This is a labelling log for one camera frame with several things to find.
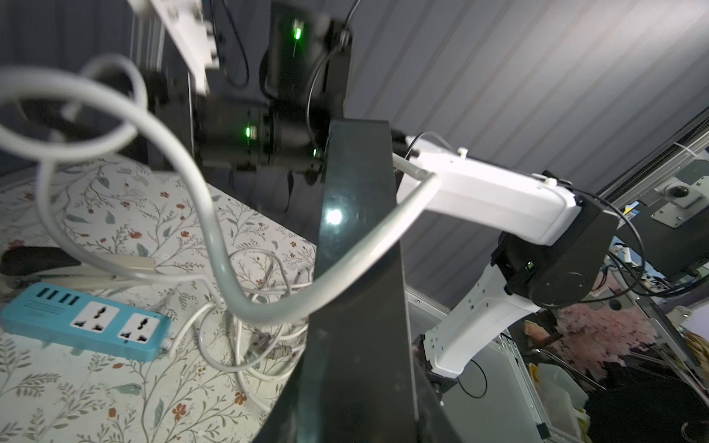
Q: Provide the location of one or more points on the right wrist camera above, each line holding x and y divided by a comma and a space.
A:
185, 23

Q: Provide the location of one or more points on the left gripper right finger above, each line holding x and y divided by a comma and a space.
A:
433, 426

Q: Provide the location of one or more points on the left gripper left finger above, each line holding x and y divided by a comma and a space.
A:
288, 420

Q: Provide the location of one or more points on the black power strip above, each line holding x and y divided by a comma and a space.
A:
357, 382

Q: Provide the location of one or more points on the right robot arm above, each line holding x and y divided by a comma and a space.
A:
553, 241

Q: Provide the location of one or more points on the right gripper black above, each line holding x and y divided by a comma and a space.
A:
170, 100

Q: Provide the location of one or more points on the teal power strip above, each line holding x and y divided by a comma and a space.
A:
51, 313

